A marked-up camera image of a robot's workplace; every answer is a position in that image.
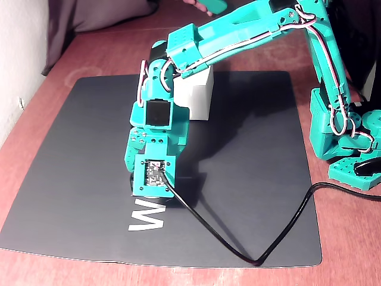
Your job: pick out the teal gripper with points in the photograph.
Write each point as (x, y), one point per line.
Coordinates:
(134, 145)

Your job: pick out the teal leader arm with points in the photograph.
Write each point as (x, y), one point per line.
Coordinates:
(215, 6)

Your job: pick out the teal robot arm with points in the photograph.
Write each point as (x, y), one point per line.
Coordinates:
(238, 26)

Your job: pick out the white open box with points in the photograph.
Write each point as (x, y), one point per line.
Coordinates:
(199, 98)

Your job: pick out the operator hand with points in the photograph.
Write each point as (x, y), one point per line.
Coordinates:
(196, 4)

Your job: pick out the black mat with WOWRO print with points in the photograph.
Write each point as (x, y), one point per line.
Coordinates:
(74, 149)

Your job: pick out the grey cloth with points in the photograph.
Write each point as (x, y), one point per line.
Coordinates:
(89, 15)

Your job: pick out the black clamp knob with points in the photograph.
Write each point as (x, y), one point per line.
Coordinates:
(367, 168)

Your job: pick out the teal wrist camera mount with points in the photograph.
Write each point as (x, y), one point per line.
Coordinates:
(139, 178)

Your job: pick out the small white wall fitting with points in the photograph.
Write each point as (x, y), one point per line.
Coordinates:
(21, 102)

